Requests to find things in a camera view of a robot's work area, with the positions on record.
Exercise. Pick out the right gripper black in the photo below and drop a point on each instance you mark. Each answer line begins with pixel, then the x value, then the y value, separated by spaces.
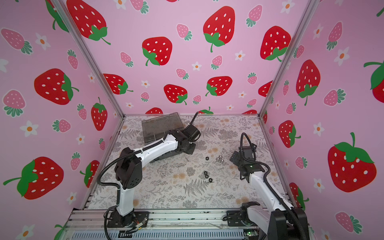
pixel 236 157

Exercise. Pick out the clear plastic organizer box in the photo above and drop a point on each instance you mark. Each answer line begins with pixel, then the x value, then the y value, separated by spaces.
pixel 162 135

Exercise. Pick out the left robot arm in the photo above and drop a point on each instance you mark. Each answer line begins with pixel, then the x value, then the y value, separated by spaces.
pixel 124 173

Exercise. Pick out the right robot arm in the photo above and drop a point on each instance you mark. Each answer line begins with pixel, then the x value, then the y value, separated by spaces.
pixel 270 195

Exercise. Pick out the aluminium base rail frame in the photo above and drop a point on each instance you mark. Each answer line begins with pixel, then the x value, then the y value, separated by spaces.
pixel 169 224

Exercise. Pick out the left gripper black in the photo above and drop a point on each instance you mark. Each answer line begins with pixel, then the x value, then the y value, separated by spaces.
pixel 193 148

